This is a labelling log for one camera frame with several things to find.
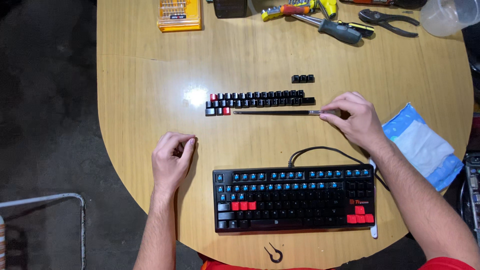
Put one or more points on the person's right hand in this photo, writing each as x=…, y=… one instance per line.
x=358, y=120

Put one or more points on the person's left hand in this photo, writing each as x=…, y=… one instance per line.
x=168, y=165

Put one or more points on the long black spacebar keycap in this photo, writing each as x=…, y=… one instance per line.
x=275, y=112

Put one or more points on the single black keycap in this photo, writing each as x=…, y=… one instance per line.
x=303, y=78
x=295, y=78
x=310, y=78

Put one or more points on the blue wet wipes packet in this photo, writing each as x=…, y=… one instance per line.
x=423, y=148

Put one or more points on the rows of removed keycaps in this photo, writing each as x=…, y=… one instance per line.
x=258, y=100

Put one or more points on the black pliers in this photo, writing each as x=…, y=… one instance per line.
x=386, y=20

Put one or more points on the black mechanical keyboard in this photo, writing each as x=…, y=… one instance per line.
x=292, y=202

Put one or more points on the white plastic stick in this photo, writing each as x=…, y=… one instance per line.
x=374, y=230

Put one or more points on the yellow red ratchet screwdriver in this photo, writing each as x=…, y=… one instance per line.
x=285, y=10

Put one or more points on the clear plastic container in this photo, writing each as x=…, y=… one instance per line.
x=442, y=17

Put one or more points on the computer hardware part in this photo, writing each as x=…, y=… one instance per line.
x=473, y=195

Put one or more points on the yellow screwdriver bit case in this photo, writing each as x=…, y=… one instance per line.
x=179, y=17

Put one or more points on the dark rectangular box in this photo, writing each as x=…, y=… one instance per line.
x=230, y=8

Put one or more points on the person's red shirt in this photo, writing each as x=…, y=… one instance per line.
x=446, y=264

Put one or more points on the metal chair frame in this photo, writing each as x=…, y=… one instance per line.
x=80, y=225

